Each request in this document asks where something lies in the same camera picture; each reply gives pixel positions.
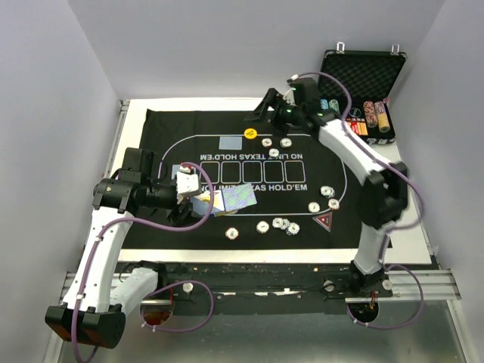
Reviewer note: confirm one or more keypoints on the aluminium mounting rail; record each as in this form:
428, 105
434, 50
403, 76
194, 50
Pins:
335, 282

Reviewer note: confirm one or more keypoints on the blue white 5 chip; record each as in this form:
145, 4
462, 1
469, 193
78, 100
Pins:
327, 191
273, 152

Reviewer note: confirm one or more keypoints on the green chip row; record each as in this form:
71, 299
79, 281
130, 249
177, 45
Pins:
334, 105

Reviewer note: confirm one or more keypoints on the blue white 5 chip far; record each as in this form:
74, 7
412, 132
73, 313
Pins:
273, 152

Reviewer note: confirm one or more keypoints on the red white chip near edge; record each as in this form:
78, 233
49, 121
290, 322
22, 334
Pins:
232, 233

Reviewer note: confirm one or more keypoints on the blue back card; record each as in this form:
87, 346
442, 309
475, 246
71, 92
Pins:
175, 169
238, 197
230, 143

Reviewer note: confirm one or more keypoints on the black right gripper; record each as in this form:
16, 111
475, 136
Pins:
261, 109

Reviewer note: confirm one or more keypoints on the blue white chip stack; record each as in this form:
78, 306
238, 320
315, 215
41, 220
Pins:
293, 229

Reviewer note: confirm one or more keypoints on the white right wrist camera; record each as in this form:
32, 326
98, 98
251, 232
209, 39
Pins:
290, 96

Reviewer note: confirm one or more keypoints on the black poker table mat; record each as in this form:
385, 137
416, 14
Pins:
283, 187

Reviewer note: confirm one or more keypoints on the purple tan chip row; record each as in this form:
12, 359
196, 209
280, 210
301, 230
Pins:
382, 118

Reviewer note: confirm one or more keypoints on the red orange card box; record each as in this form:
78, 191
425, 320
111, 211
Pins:
358, 126

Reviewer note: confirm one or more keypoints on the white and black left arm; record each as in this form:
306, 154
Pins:
93, 312

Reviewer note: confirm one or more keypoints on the blue playing card deck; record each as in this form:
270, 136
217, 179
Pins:
200, 203

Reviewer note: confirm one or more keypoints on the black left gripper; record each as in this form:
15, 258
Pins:
178, 217

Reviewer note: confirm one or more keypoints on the blue white 5 chip right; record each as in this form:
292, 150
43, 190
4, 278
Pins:
327, 191

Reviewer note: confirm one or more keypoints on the red triangular dealer marker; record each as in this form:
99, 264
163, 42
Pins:
324, 220

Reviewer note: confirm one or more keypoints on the light blue chip row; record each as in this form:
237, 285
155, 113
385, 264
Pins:
324, 104

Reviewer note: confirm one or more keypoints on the red brown chip row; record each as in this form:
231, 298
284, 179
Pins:
370, 114

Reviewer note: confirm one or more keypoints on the black aluminium poker chip case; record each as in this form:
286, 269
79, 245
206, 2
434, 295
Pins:
368, 76

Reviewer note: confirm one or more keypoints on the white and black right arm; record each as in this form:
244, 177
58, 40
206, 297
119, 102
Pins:
383, 194

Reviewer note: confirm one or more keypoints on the yellow round dealer button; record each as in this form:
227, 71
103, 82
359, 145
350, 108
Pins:
250, 133

